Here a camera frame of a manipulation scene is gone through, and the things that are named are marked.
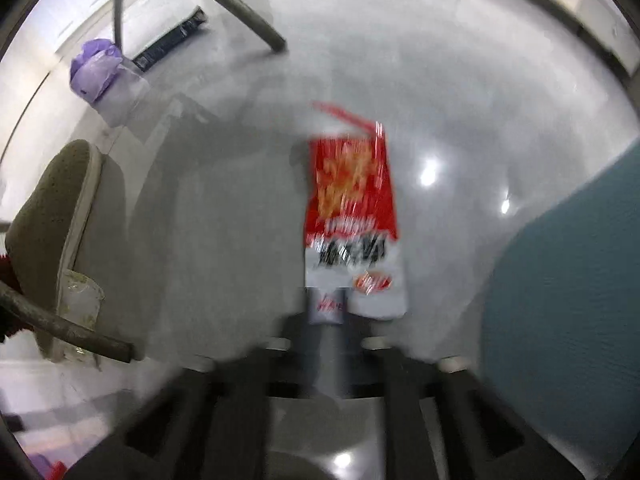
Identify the red white noodle packet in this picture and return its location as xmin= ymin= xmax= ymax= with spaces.
xmin=304 ymin=102 xmax=408 ymax=324

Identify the purple plastic bag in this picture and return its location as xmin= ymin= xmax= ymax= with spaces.
xmin=70 ymin=38 xmax=149 ymax=128

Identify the black flat package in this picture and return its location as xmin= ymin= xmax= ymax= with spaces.
xmin=132 ymin=6 xmax=207 ymax=73

